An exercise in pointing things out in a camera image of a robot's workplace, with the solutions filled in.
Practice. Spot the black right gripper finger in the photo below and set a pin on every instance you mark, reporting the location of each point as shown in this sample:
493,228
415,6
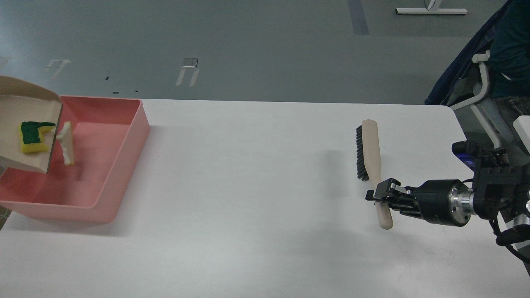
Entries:
398,198

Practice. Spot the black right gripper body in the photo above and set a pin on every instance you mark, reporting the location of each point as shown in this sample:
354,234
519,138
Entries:
444,202

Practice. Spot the beige brush with black bristles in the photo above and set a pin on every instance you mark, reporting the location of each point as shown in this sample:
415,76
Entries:
369,165

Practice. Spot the white bread slice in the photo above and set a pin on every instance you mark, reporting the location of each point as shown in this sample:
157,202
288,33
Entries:
65,138

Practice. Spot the yellow green sponge piece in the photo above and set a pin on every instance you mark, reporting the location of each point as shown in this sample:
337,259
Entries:
32,136

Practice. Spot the beige plastic dustpan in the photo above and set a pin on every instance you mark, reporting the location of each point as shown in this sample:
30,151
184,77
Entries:
29,115

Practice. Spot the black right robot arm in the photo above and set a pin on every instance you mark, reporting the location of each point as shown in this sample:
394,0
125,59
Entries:
499,194

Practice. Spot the pink plastic bin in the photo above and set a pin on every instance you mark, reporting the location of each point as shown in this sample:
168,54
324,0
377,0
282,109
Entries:
108,137

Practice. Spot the person in teal sweater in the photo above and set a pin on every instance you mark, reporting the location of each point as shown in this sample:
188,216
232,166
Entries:
509,59

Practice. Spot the white stand base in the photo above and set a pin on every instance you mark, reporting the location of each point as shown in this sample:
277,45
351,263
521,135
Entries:
431,7

